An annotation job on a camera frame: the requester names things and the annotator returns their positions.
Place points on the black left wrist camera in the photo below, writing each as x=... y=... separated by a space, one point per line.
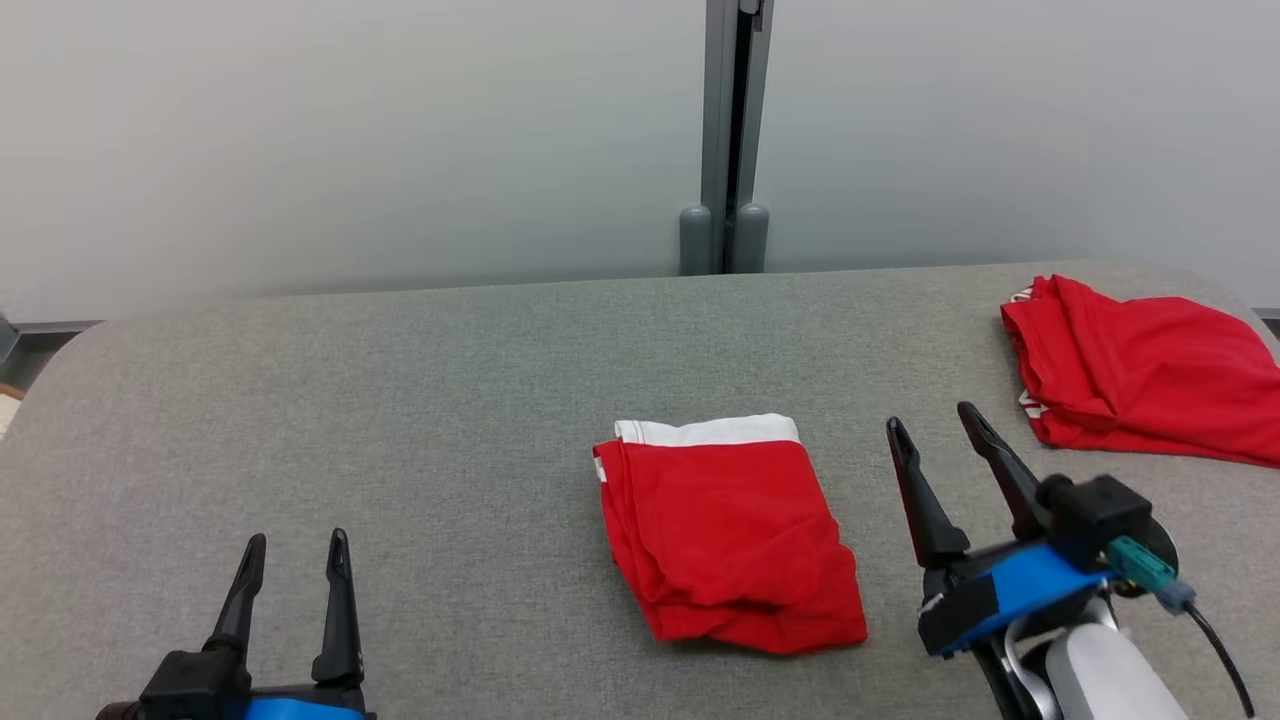
x=190 y=685

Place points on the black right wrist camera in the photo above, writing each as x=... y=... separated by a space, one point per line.
x=1095 y=515

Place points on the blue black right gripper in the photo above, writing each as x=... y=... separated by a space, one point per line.
x=1010 y=590

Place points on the grey partition post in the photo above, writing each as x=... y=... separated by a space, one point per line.
x=725 y=120

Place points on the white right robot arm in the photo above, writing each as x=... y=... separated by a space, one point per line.
x=1110 y=675

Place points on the grey metal frame leg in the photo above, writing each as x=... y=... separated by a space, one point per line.
x=6 y=340

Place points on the red basketball jersey top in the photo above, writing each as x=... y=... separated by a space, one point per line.
x=1150 y=370

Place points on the red basketball shorts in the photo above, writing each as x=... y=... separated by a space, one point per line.
x=720 y=530

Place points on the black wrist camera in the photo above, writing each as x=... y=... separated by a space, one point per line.
x=1095 y=515
x=190 y=685

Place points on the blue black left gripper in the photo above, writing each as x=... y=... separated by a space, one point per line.
x=310 y=705

